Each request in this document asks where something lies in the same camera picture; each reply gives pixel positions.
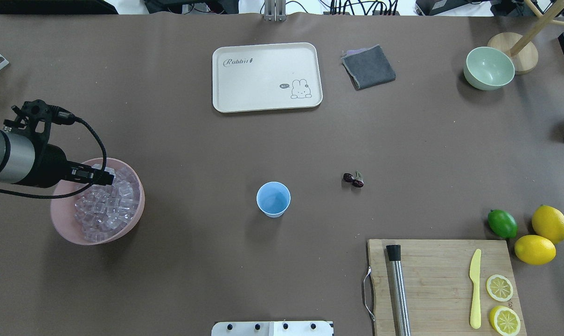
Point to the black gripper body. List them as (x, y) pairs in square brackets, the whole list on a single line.
[(48, 165)]

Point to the beige rabbit tray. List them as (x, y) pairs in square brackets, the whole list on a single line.
[(264, 77)]

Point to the wooden cutting board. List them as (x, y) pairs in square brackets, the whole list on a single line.
[(437, 285)]

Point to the mint green bowl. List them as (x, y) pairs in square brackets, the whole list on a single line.
[(488, 68)]

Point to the lemon half slice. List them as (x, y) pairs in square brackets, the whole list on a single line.
[(499, 288), (505, 321)]

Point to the wooden cup tree stand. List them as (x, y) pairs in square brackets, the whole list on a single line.
[(520, 48)]

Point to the whole yellow lemon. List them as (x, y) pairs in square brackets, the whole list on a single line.
[(535, 250), (548, 222)]

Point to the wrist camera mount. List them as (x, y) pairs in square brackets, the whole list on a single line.
[(34, 120)]

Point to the pink bowl of ice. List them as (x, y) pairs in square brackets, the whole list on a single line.
[(101, 214)]

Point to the dark cherries pair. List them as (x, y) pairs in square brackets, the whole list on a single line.
[(356, 179)]

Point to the light blue plastic cup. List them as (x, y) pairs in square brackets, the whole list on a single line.
[(273, 199)]

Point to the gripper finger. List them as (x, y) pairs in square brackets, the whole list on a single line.
[(98, 179), (91, 170)]

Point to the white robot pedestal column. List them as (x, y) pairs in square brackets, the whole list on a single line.
[(274, 328)]

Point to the grey folded cloth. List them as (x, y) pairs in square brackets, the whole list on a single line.
[(368, 67)]

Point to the aluminium frame post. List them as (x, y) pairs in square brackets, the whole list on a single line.
[(274, 10)]

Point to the green lime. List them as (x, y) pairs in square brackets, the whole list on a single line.
[(502, 223)]

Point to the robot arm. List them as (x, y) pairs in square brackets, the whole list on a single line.
[(22, 163)]

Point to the steel muddler black tip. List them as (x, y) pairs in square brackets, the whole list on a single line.
[(399, 292)]

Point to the yellow plastic knife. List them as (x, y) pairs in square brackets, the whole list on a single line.
[(474, 276)]

